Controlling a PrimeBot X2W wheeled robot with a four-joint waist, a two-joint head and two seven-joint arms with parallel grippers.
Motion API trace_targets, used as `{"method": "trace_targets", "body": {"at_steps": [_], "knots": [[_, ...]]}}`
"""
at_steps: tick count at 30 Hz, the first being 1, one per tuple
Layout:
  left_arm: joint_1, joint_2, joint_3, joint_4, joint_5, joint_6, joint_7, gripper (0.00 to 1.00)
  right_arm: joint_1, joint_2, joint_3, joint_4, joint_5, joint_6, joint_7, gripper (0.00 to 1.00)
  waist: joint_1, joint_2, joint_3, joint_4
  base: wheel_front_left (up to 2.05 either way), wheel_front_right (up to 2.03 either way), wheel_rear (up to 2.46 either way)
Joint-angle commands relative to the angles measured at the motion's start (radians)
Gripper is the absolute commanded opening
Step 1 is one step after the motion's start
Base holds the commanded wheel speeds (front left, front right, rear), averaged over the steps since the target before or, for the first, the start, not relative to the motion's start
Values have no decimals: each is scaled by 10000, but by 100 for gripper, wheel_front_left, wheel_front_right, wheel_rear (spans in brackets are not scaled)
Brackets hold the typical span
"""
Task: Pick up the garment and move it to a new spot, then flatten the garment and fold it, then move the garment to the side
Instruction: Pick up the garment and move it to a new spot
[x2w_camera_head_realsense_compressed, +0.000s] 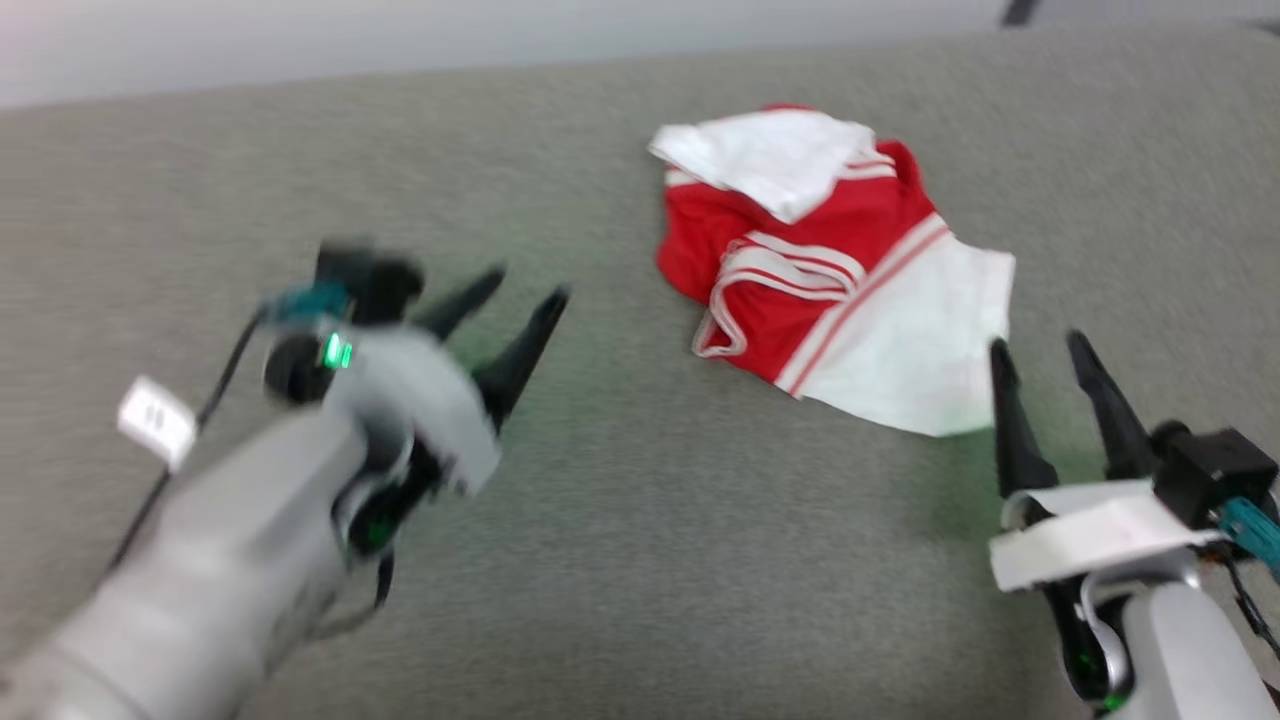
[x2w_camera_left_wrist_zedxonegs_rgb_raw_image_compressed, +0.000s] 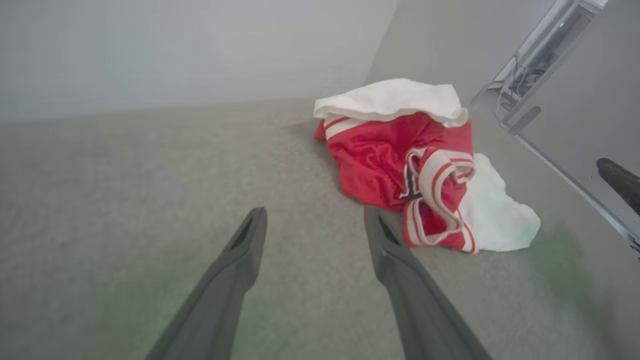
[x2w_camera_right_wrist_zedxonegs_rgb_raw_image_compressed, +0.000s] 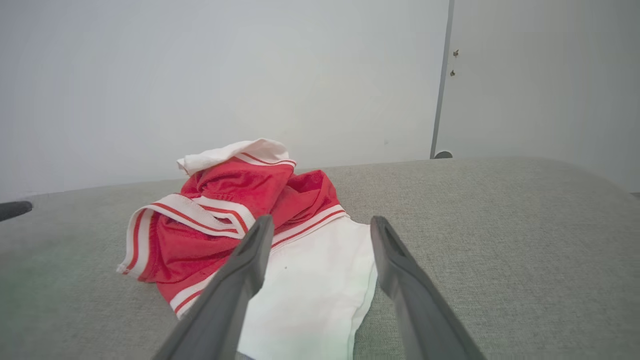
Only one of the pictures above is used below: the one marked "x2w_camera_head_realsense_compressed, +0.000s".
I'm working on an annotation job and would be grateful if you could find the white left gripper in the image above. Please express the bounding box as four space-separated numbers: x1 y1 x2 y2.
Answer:
328 265 572 561

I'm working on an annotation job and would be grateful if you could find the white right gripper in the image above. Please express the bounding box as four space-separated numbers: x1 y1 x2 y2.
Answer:
988 330 1229 593

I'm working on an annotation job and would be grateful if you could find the red and white basketball jersey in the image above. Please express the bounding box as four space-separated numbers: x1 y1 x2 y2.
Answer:
648 103 1017 438

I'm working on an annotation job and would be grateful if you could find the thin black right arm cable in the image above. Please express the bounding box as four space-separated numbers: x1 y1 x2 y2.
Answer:
1222 555 1280 663

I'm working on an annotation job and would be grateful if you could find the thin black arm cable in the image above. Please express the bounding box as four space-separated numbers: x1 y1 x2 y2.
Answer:
1222 555 1280 663
108 305 271 573

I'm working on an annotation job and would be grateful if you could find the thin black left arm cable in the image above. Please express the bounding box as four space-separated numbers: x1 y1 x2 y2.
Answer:
108 305 271 573

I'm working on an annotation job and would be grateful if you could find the white cable label tag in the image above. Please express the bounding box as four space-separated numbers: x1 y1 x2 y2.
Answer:
117 377 199 472

